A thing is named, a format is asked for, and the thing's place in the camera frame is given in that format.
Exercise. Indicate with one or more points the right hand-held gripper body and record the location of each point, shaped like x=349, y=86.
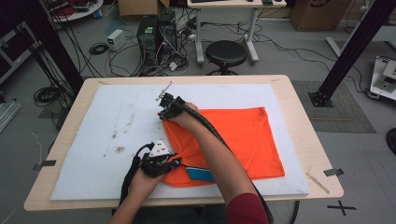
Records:
x=174, y=104

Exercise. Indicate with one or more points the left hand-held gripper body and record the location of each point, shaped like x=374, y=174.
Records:
x=155, y=163

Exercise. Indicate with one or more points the orange polo shirt blue collar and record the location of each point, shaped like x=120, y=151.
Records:
x=249, y=140

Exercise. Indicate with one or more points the person's right hand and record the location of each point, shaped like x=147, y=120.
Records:
x=188, y=118

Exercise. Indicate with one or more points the person's left hand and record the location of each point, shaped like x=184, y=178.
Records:
x=143, y=185

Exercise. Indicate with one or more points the white power strip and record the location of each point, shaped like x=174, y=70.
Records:
x=173, y=66

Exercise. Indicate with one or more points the white foam mat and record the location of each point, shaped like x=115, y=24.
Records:
x=109, y=109

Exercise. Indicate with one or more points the person's dark pants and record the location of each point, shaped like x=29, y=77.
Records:
x=186, y=217

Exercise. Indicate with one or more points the black computer tower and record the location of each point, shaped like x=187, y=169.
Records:
x=167, y=34
x=147, y=37

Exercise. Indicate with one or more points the black round stool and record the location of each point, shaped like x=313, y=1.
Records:
x=226, y=53

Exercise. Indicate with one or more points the person's red sleeve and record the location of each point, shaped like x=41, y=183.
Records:
x=247, y=210

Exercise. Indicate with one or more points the small white box device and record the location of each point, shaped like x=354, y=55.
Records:
x=115, y=39

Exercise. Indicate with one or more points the small cardboard box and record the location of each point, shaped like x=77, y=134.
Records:
x=140, y=7

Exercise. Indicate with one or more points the grey tape piece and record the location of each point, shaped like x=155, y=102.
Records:
x=333, y=172
x=46, y=163

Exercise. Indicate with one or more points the white desk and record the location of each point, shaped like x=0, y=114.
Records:
x=236, y=3

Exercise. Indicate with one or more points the round white table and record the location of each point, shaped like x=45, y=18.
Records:
x=77, y=14

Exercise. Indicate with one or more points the thin wooden stick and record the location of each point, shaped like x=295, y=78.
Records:
x=317, y=183

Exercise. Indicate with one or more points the grey metal rack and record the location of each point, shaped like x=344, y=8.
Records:
x=12, y=59

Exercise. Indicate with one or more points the dark floor mat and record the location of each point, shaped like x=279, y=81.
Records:
x=342, y=121

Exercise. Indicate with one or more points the large cardboard box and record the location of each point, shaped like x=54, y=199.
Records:
x=323, y=14

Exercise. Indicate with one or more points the white machine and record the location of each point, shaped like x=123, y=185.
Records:
x=384, y=77

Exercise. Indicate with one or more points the black aluminium frame post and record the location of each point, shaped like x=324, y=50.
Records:
x=351, y=49
x=56, y=46

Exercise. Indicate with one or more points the silver metal rail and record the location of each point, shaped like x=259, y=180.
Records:
x=7, y=115

